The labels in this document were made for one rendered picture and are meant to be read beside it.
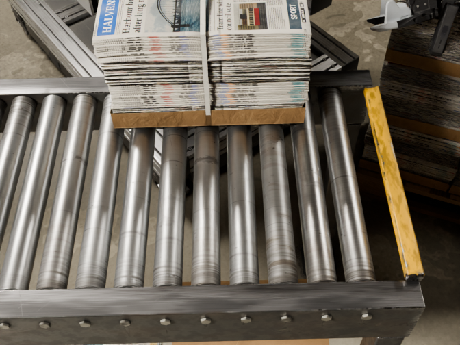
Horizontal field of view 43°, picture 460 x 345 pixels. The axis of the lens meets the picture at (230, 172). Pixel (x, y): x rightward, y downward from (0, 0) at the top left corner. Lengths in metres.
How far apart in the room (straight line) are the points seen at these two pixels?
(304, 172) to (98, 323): 0.45
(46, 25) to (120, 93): 1.37
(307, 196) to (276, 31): 0.30
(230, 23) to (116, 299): 0.50
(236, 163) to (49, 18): 1.51
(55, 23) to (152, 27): 1.43
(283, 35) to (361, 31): 1.69
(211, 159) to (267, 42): 0.25
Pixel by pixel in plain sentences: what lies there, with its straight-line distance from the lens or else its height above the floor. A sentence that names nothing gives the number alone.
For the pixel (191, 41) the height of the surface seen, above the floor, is 1.02.
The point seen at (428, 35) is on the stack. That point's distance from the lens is 1.57.
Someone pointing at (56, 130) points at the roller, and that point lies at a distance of 1.24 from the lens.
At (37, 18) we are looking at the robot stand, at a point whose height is 0.21.
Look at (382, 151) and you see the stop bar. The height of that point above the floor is 0.82.
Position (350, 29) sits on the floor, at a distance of 2.70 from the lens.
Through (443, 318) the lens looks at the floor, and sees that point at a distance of 1.92.
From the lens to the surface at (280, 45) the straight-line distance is 1.03.
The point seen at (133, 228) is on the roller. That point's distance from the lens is 1.04.
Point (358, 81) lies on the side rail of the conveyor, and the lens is 1.28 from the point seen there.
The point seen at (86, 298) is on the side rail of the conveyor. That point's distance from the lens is 1.00.
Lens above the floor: 1.67
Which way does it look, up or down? 53 degrees down
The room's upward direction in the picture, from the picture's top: 2 degrees counter-clockwise
